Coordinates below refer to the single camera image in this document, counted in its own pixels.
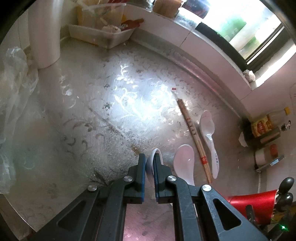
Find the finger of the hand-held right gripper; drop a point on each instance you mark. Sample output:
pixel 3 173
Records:
pixel 251 215

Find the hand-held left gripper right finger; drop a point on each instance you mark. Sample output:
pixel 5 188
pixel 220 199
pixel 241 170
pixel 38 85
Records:
pixel 159 180

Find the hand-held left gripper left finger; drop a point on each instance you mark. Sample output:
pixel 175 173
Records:
pixel 138 176

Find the red metal utensil holder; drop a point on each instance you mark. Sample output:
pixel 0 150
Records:
pixel 252 204

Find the white plastic spoon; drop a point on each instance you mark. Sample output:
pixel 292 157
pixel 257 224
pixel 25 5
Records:
pixel 183 160
pixel 150 162
pixel 207 129

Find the black ladle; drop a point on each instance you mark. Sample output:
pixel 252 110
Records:
pixel 285 201
pixel 286 184

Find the wooden chopsticks pair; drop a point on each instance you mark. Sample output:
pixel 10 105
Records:
pixel 195 139

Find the salt jar red lid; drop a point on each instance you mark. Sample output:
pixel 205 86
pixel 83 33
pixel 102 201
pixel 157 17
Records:
pixel 262 156

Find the vinegar bottle yellow cap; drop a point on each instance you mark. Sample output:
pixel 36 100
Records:
pixel 261 126

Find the crumpled white tissue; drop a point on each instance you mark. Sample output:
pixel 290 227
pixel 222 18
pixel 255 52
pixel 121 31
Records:
pixel 248 75

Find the white plastic container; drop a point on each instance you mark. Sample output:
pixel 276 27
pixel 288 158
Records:
pixel 97 37

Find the crumpled white paper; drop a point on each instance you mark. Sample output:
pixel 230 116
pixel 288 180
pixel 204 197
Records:
pixel 111 29

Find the clear plastic bag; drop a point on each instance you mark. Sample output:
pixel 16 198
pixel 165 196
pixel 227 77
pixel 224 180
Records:
pixel 13 92

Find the red plastic tool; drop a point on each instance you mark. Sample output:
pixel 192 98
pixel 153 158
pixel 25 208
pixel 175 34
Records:
pixel 131 23

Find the white pipe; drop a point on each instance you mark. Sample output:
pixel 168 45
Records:
pixel 45 34

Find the yellow plastic item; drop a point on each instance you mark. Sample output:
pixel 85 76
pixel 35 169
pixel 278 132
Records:
pixel 80 15

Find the amber jar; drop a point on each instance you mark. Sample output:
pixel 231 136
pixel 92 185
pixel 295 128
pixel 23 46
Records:
pixel 167 7

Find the window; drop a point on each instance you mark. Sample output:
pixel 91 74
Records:
pixel 242 30

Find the dark jar black lid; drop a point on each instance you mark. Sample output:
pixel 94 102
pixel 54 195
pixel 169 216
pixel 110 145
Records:
pixel 196 7

